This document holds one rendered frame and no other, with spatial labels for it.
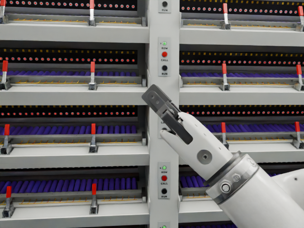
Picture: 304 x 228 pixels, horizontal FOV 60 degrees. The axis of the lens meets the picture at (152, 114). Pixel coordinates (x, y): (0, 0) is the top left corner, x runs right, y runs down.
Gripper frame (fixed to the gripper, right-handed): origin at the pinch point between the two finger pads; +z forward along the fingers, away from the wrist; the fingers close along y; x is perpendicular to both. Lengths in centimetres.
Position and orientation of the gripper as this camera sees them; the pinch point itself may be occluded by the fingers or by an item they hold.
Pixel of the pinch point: (156, 98)
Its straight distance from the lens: 44.2
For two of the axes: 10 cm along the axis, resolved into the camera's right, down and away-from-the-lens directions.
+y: 3.4, 0.7, 9.4
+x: 6.8, -7.0, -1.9
